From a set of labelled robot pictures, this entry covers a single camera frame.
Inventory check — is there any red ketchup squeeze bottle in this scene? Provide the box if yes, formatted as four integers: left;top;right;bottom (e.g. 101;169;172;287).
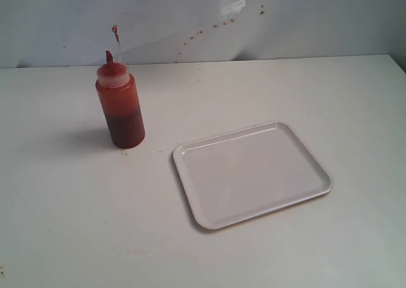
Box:
95;50;145;149

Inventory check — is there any white rectangular plastic tray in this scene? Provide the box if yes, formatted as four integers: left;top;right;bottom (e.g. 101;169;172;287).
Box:
173;121;333;230

